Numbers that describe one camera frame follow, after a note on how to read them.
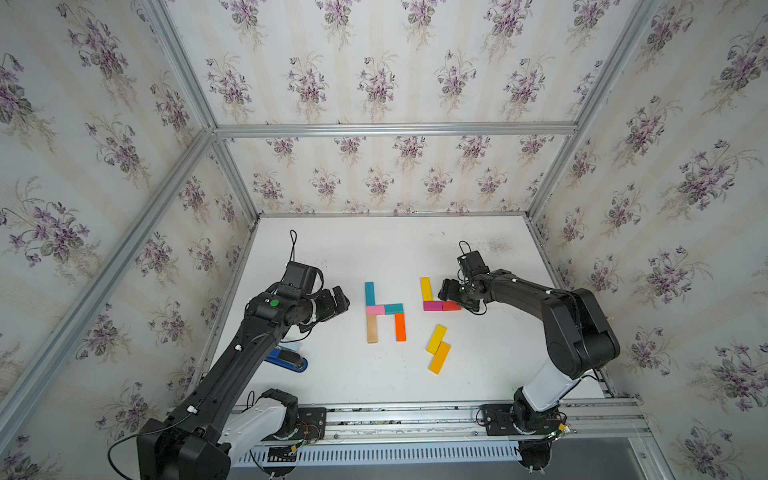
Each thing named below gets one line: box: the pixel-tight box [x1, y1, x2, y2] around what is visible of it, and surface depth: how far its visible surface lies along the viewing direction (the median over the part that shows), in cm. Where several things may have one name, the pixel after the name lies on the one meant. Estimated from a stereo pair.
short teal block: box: [384, 303, 404, 315], surface depth 95 cm
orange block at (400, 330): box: [395, 313, 407, 342], surface depth 91 cm
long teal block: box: [365, 282, 376, 307], surface depth 98 cm
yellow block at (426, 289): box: [419, 277, 435, 303], surface depth 100 cm
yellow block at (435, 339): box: [426, 324, 447, 355], surface depth 90 cm
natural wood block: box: [366, 314, 378, 344], surface depth 91 cm
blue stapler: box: [264, 348, 308, 373], surface depth 83 cm
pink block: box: [366, 305, 385, 316], surface depth 95 cm
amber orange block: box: [428, 341, 451, 375], surface depth 86 cm
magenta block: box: [423, 301, 443, 311], surface depth 96 cm
